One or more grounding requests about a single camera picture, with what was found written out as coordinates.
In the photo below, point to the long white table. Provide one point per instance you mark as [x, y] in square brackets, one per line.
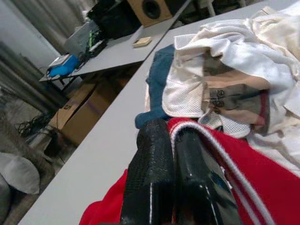
[122, 54]

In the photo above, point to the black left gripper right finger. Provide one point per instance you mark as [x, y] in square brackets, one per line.
[194, 187]

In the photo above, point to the grey curtain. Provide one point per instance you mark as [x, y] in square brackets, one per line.
[28, 89]

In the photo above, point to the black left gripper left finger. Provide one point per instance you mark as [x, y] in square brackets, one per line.
[150, 168]

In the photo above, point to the brown speaker box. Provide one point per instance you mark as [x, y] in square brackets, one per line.
[140, 14]

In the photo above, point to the black case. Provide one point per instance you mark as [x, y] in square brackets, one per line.
[117, 21]

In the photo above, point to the red garment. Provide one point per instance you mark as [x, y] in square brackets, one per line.
[269, 182]

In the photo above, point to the tan printed garment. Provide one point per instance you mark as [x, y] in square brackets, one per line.
[234, 93]

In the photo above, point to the white garment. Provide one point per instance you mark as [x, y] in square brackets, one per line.
[257, 47]

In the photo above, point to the grey pillow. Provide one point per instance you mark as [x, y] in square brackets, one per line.
[18, 173]

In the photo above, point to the blue device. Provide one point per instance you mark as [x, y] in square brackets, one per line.
[63, 66]

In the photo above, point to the small cream box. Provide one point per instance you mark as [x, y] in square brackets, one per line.
[141, 42]

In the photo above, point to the printed cardboard box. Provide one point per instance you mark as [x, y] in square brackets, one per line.
[68, 107]

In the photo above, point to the dark blue garment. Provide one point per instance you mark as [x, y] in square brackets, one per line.
[159, 82]

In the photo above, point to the open cardboard box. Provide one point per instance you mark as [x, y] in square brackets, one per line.
[93, 114]

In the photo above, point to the cream mesh garment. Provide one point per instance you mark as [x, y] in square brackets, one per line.
[182, 98]

